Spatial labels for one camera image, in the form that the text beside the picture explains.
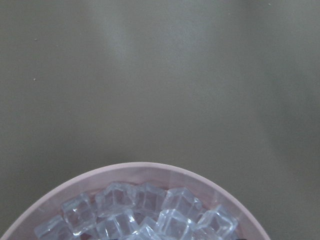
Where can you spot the pink bowl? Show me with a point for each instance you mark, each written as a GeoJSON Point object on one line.
{"type": "Point", "coordinates": [161, 175]}

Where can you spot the pile of clear ice cubes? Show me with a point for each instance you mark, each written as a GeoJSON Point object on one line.
{"type": "Point", "coordinates": [123, 211]}

